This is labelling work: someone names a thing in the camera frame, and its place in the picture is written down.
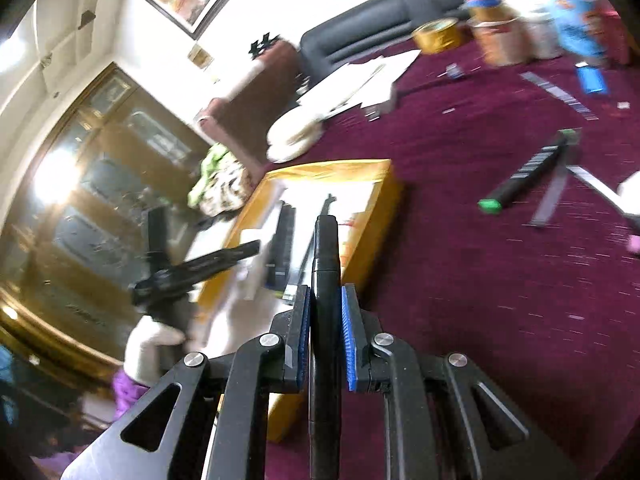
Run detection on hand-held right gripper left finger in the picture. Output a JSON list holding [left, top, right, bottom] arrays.
[[60, 284, 313, 480]]

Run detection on white jar with grey lid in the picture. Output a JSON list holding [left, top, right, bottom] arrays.
[[505, 0, 563, 61]]

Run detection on clear jar with cartoon label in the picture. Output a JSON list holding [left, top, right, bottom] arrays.
[[547, 0, 608, 58]]

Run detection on wooden glass-door cabinet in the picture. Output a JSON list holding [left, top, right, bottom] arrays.
[[0, 62, 216, 361]]

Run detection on black spiky ornament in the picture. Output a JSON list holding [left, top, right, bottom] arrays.
[[248, 32, 281, 58]]

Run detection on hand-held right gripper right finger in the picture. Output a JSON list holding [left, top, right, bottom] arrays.
[[341, 282, 581, 480]]

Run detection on silver metal pen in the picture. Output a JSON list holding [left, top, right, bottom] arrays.
[[520, 72, 599, 121]]

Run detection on white paper sheets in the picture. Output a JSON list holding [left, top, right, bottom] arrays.
[[297, 49, 423, 121]]

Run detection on clear plastic jar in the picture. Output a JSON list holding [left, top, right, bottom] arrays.
[[470, 15, 531, 67]]

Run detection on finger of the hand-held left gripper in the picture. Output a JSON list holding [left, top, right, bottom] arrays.
[[170, 240, 262, 286], [146, 205, 171, 273]]

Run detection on white cushion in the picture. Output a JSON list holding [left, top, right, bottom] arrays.
[[266, 107, 326, 163]]

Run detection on brown chair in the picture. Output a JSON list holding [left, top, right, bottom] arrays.
[[195, 40, 303, 171]]

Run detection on blue battery pack with wires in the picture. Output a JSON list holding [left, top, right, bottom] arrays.
[[575, 62, 610, 96]]

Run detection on yellow cardboard box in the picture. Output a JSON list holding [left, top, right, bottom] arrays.
[[192, 158, 405, 443]]

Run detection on long black marker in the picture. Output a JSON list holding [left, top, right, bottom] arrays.
[[307, 194, 343, 480]]

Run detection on yellow tape roll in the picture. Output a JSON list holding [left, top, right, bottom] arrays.
[[411, 17, 468, 55]]

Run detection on black sofa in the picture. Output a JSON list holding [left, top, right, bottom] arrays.
[[300, 0, 481, 78]]

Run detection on person's left hand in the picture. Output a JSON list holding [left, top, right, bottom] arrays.
[[122, 317, 186, 386]]

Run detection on jar with red lid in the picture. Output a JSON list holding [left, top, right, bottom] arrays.
[[462, 0, 503, 23]]

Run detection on green patterned cloth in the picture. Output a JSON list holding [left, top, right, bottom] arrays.
[[187, 142, 251, 218]]

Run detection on black marker with green caps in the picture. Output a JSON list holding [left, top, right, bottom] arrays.
[[477, 129, 581, 215]]

